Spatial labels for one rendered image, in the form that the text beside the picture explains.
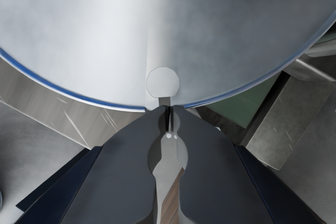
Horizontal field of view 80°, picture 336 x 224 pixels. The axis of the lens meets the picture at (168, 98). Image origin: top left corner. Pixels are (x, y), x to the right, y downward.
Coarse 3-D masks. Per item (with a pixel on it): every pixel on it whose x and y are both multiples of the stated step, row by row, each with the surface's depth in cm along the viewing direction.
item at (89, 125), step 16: (0, 64) 14; (0, 80) 14; (16, 80) 14; (32, 80) 14; (0, 96) 14; (16, 96) 14; (32, 96) 14; (48, 96) 14; (64, 96) 14; (32, 112) 14; (48, 112) 14; (64, 112) 14; (80, 112) 14; (96, 112) 14; (112, 112) 14; (128, 112) 14; (144, 112) 14; (64, 128) 14; (80, 128) 14; (96, 128) 14; (112, 128) 14; (96, 144) 14
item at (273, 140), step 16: (288, 80) 27; (304, 80) 27; (272, 96) 29; (288, 96) 27; (304, 96) 27; (320, 96) 27; (208, 112) 58; (256, 112) 32; (272, 112) 28; (288, 112) 28; (304, 112) 28; (224, 128) 41; (240, 128) 34; (256, 128) 28; (272, 128) 28; (288, 128) 28; (304, 128) 28; (240, 144) 30; (256, 144) 28; (272, 144) 28; (288, 144) 28; (272, 160) 28
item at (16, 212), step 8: (80, 152) 87; (72, 160) 79; (64, 168) 73; (56, 176) 67; (40, 184) 61; (48, 184) 63; (32, 192) 57; (40, 192) 59; (24, 200) 54; (32, 200) 55; (16, 208) 51; (24, 208) 52; (8, 216) 52; (16, 216) 52
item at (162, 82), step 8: (152, 72) 13; (160, 72) 13; (168, 72) 13; (152, 80) 14; (160, 80) 13; (168, 80) 13; (176, 80) 13; (152, 88) 14; (160, 88) 14; (168, 88) 14; (176, 88) 14; (160, 96) 14
